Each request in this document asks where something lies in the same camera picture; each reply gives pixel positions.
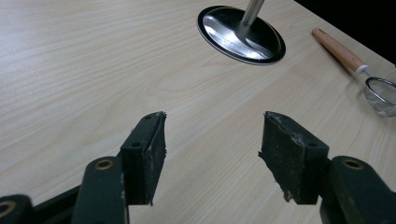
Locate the metal stand with round base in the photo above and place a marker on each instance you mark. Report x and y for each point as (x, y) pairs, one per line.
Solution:
(241, 35)

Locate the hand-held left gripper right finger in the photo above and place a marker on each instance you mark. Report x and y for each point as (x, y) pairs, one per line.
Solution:
(291, 161)

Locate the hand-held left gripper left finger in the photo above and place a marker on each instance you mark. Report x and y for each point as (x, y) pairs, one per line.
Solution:
(144, 161)

